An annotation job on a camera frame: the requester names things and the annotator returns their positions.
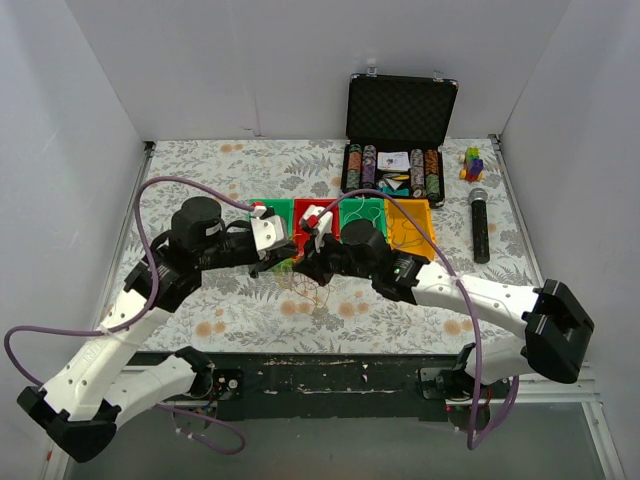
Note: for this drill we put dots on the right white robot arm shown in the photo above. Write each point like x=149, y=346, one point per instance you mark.
x=549, y=330

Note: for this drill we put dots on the black poker chip case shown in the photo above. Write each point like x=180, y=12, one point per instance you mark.
x=395, y=128

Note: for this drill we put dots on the left green plastic bin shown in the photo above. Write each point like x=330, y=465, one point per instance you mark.
x=282, y=207

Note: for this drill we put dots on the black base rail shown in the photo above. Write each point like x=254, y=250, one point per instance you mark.
x=245, y=386

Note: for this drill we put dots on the colourful toy block car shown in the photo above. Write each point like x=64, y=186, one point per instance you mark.
x=472, y=165

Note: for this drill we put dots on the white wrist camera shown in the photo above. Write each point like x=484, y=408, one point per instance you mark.
x=317, y=222
x=269, y=230

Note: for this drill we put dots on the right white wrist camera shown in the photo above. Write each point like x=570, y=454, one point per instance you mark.
x=317, y=222

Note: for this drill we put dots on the right green plastic bin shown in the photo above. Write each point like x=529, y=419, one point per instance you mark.
x=371, y=209

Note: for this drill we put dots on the green plastic bin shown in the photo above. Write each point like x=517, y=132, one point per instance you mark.
x=282, y=207
x=371, y=209

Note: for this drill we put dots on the red plastic bin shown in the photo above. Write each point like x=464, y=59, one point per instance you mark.
x=300, y=205

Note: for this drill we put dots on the yellow plastic bin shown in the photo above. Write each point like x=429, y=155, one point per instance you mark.
x=402, y=234

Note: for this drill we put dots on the black microphone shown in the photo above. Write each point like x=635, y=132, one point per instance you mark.
x=479, y=220

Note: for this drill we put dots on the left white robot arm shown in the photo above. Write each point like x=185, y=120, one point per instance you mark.
x=82, y=407

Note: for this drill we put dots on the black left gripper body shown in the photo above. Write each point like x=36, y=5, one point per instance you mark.
x=267, y=258

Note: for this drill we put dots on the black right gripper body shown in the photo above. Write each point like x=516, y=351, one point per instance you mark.
x=316, y=260

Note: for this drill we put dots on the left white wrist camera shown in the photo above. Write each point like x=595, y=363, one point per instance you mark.
x=269, y=230

